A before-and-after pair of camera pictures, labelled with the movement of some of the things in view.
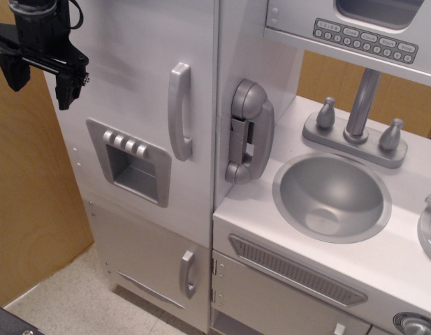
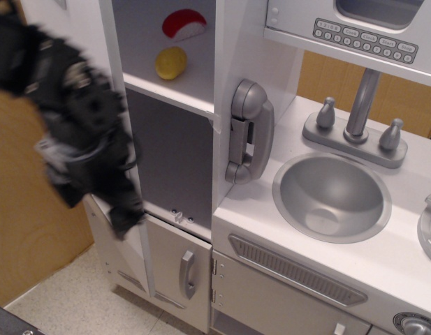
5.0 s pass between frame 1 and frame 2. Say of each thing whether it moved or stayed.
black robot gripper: moved
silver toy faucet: stayed
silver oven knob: stayed
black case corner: stayed
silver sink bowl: stayed
